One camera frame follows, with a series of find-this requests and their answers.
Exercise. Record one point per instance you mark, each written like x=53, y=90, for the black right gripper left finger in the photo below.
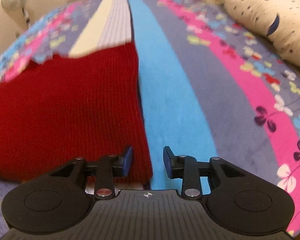
x=106, y=169

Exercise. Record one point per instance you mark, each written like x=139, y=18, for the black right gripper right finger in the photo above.
x=186, y=168

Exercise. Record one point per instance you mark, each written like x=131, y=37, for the colourful floral bed blanket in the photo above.
x=207, y=88

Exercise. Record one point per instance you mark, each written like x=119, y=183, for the red knitted sweater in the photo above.
x=67, y=108

